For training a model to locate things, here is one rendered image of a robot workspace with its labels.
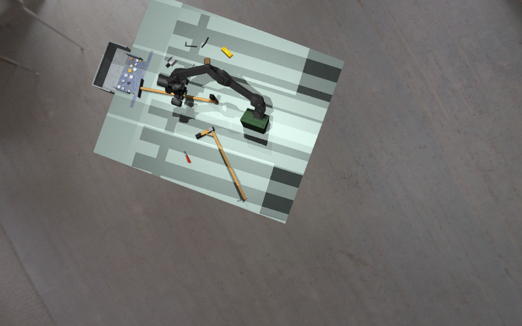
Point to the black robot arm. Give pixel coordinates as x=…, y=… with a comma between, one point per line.
x=221, y=76

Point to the yellow box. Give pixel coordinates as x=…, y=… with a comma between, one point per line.
x=227, y=52

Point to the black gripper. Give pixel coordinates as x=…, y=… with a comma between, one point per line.
x=178, y=97

